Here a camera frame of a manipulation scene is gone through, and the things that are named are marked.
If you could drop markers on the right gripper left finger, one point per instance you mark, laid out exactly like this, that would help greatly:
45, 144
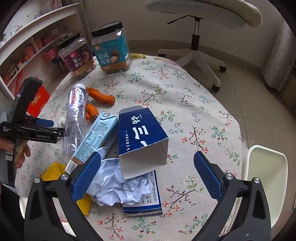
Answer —
41, 218

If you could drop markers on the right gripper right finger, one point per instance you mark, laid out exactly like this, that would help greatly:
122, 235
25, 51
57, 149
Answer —
252, 221

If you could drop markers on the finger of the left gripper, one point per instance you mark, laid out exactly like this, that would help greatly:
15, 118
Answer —
59, 131
39, 121

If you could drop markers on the clear plastic water bottle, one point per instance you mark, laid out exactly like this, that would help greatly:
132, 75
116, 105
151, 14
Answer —
74, 129

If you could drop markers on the light blue paper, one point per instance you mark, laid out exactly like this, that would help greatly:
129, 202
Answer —
109, 187

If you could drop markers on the white trash bin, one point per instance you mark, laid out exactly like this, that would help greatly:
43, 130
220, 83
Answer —
271, 167

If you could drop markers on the person's left hand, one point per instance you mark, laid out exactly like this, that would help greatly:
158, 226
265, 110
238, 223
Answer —
22, 151

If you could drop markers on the red gift box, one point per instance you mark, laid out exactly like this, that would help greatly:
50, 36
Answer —
38, 99

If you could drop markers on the orange peel piece lower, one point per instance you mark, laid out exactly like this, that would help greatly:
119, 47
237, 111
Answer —
91, 112

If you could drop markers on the orange peel piece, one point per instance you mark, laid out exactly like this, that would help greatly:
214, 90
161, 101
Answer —
101, 98
91, 112

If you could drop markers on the yellow snack wrapper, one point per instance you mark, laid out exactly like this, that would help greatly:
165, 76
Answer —
53, 172

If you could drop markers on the light blue milk carton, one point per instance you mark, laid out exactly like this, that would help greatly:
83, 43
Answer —
100, 137

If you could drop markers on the orange peel piece upper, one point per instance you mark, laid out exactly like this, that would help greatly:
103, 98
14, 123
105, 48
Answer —
101, 98

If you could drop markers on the floral tablecloth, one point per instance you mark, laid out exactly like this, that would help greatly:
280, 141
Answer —
194, 120

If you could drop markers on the white bookshelf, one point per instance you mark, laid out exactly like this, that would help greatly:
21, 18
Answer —
32, 31

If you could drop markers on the purple label nut jar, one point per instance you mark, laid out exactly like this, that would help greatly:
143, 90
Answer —
75, 52

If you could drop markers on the dark blue open box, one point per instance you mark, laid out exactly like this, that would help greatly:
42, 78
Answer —
142, 142

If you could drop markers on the blue white flat box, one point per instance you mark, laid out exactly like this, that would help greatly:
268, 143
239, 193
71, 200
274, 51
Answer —
149, 204

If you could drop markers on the teal label nut jar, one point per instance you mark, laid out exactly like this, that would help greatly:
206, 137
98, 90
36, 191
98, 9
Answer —
109, 44

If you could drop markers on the lace curtain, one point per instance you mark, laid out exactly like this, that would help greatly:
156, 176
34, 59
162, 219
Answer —
282, 59

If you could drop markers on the white office chair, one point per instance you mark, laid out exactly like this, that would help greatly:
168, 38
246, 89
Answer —
197, 10

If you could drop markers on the beige fleece cushion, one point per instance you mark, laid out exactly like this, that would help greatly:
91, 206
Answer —
250, 13

